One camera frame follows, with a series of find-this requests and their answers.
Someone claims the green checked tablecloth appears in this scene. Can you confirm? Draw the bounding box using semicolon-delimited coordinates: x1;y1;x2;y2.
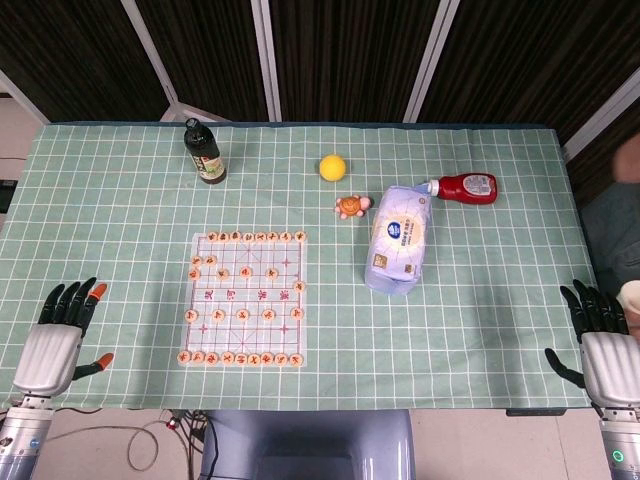
0;122;609;412

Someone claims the pale blue tissue pack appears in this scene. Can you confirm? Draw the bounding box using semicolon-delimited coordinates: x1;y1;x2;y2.
364;184;435;297

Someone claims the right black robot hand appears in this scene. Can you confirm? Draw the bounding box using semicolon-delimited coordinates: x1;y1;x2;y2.
544;278;640;409

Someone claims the black cable bundle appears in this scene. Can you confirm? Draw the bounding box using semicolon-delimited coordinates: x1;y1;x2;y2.
159;409;221;480

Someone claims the yellow ball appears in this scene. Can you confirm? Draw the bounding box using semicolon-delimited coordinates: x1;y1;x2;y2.
319;154;347;182

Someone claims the white divider frame post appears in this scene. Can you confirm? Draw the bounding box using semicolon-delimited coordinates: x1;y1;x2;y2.
403;0;460;123
251;0;282;123
562;64;640;162
0;68;51;125
119;0;221;123

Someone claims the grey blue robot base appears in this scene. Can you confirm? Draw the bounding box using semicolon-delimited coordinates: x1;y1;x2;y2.
199;409;417;480

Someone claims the translucent xiangqi board sheet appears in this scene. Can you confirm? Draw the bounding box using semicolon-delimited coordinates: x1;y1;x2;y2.
178;232;307;369

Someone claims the person in grey clothing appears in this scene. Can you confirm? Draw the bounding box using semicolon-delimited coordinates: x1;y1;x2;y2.
579;133;640;346

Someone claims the orange pink turtle toy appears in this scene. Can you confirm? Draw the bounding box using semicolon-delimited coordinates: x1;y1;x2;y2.
335;193;374;221

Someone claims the red ketchup bottle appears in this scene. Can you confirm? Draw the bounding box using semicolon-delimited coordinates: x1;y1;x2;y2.
428;172;500;206

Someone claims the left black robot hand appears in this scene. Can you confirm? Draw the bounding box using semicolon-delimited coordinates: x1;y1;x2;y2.
12;276;116;399

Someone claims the dark ribbed divider panel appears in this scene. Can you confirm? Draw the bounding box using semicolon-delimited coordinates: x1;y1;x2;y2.
267;0;444;123
135;0;271;123
418;0;640;146
0;0;169;123

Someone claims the dark glass sauce bottle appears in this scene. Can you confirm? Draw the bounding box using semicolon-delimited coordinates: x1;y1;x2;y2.
183;117;228;187

